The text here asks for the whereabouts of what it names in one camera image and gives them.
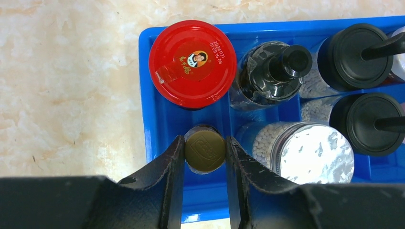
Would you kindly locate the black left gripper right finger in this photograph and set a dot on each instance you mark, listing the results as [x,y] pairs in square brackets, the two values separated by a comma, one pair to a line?
[261,199]

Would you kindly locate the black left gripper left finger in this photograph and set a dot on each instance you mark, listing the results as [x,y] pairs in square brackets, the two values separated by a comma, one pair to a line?
[150,198]

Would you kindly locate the silver cap white bead jar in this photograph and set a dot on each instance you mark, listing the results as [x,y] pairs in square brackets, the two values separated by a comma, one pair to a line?
[302,152]

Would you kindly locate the yellow label oil bottle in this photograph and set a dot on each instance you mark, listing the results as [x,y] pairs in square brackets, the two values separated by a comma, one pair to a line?
[204,149]

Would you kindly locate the blue plastic divided bin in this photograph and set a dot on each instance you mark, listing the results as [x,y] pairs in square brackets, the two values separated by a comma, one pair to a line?
[205,196]

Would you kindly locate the red cap brown sauce bottle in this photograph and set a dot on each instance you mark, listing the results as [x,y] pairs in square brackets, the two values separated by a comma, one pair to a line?
[192,64]

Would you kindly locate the black pourer cap grain jar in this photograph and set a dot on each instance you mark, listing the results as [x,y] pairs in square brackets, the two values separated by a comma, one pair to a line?
[358,57]

